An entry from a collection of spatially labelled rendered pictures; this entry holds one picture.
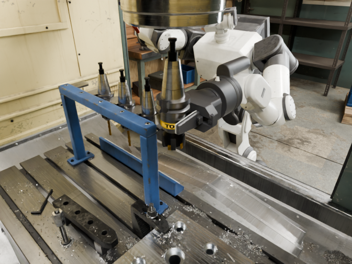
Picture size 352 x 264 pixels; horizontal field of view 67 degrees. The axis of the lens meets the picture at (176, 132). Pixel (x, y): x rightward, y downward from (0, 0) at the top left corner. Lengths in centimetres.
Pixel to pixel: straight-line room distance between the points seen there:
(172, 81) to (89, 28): 112
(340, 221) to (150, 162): 83
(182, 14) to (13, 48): 110
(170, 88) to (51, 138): 113
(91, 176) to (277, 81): 76
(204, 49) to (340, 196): 78
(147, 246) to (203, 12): 54
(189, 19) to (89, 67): 122
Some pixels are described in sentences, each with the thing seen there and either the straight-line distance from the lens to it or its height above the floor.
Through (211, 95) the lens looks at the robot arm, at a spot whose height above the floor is 135.
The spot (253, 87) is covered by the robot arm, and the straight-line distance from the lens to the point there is 64.
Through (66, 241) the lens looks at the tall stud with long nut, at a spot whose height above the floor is 91.
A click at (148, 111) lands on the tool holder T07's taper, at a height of 124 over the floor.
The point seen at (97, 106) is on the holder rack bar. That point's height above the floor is 122.
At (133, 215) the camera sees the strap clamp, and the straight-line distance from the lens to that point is 80.
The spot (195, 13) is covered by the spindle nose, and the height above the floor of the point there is 152.
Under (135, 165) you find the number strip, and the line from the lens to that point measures 105.
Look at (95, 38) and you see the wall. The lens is 156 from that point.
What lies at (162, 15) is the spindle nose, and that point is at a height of 152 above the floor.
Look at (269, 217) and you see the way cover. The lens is 121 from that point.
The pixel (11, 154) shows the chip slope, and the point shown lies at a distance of 148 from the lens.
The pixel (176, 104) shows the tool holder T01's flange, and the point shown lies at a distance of 46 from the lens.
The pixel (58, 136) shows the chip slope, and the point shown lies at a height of 84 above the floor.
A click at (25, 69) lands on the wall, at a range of 143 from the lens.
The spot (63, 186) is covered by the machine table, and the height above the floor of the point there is 90.
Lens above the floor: 156
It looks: 30 degrees down
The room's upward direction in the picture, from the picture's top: straight up
